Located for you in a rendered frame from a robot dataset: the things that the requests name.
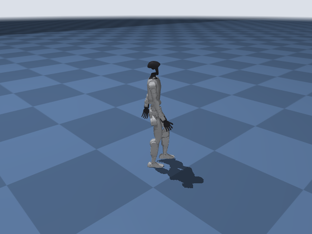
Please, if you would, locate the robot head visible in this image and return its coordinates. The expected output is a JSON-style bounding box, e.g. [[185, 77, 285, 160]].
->
[[147, 61, 160, 79]]

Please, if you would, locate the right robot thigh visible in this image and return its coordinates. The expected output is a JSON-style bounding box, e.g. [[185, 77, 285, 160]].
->
[[150, 115, 162, 145]]

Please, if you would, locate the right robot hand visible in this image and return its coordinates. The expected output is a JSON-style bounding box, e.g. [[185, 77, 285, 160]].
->
[[160, 117, 173, 131]]

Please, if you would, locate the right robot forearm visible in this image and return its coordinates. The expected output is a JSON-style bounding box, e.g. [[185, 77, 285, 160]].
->
[[154, 101, 166, 121]]

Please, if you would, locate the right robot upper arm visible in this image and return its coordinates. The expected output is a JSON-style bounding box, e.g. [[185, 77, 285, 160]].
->
[[149, 81, 161, 105]]

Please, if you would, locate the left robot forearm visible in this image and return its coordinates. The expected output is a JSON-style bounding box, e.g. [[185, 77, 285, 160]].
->
[[144, 94, 149, 107]]

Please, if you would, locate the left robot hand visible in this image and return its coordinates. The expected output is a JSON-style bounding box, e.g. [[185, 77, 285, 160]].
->
[[141, 104, 149, 119]]

